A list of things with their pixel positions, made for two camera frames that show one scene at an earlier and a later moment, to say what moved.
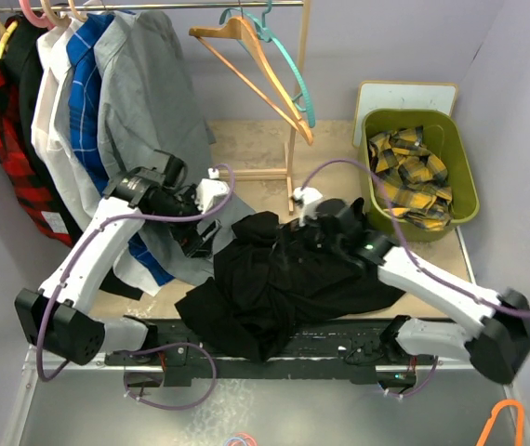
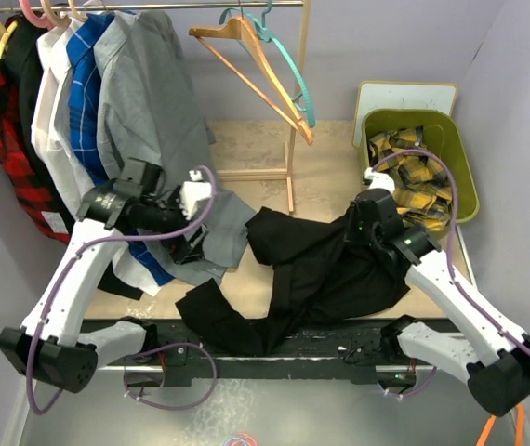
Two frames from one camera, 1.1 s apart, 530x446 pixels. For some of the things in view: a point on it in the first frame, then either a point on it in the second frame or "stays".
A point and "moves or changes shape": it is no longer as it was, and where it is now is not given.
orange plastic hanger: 495,411 stays
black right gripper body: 314,236 -> 356,232
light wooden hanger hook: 77,15 stays
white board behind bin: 378,95 stays
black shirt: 270,279 moves or changes shape
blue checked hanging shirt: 88,133 stays
